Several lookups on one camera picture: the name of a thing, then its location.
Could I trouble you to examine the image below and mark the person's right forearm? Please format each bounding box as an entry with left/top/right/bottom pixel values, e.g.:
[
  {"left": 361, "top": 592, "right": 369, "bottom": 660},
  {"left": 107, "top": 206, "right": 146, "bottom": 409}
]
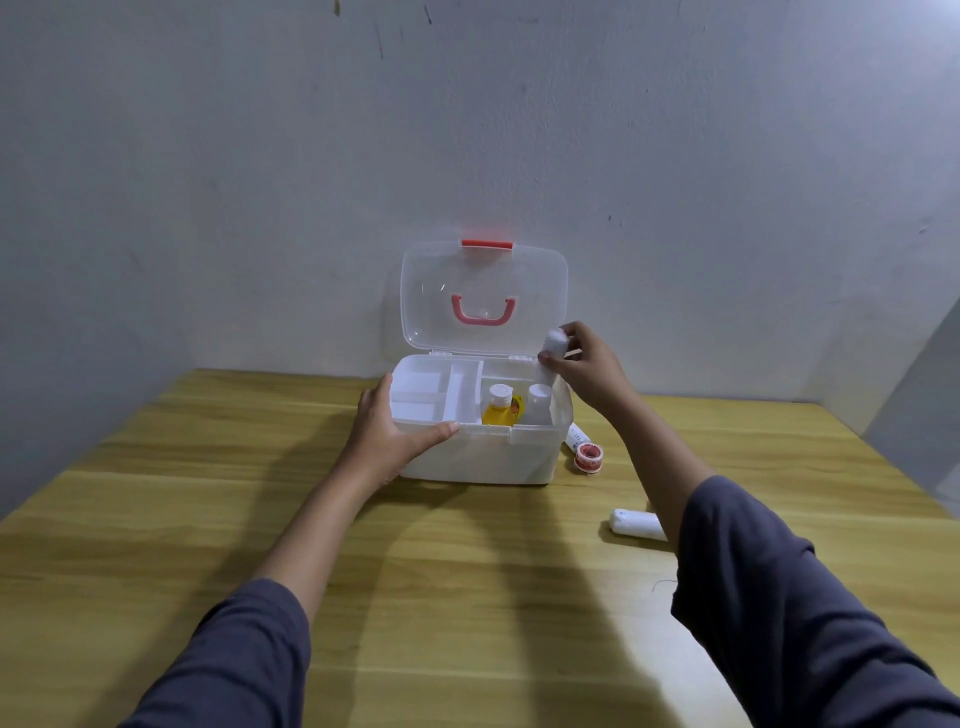
[{"left": 607, "top": 386, "right": 960, "bottom": 728}]

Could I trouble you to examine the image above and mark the yellow medicine bottle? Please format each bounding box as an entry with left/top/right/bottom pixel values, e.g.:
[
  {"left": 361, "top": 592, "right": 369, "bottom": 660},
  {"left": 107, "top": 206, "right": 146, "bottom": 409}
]
[{"left": 481, "top": 383, "right": 525, "bottom": 428}]

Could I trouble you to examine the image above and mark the white first aid box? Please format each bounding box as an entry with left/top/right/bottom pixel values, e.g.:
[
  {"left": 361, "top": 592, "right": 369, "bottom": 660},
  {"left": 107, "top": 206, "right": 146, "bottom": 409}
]
[{"left": 388, "top": 238, "right": 575, "bottom": 487}]

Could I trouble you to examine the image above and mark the person's left hand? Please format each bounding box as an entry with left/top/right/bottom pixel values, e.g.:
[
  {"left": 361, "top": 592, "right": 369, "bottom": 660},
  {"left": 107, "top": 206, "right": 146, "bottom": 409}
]
[{"left": 337, "top": 372, "right": 461, "bottom": 485}]

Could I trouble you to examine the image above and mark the person's right hand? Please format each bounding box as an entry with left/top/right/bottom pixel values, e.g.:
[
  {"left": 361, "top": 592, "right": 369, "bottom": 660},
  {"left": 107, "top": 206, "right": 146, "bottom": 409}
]
[{"left": 537, "top": 320, "right": 639, "bottom": 418}]

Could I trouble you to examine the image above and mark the person's left forearm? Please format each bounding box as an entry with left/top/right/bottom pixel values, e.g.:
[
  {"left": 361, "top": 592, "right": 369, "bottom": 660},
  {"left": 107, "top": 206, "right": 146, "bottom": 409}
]
[{"left": 119, "top": 453, "right": 384, "bottom": 728}]

